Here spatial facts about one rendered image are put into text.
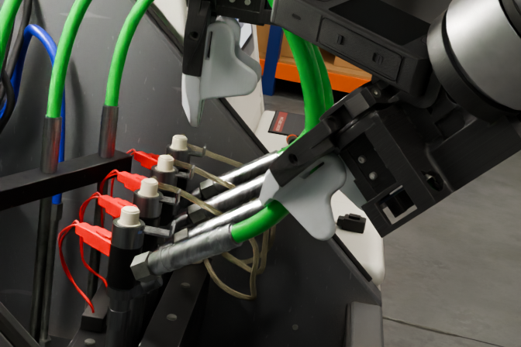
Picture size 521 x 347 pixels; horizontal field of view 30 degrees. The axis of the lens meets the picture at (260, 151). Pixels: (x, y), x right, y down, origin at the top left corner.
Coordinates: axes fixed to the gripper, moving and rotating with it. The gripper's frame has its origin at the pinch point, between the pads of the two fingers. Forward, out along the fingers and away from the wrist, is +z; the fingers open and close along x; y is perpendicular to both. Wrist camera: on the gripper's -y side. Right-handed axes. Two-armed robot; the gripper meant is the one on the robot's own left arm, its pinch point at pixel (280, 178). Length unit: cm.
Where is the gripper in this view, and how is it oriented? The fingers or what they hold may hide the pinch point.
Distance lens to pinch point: 67.8
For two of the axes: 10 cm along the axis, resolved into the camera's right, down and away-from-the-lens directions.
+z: -5.1, 4.4, 7.4
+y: 5.4, 8.3, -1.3
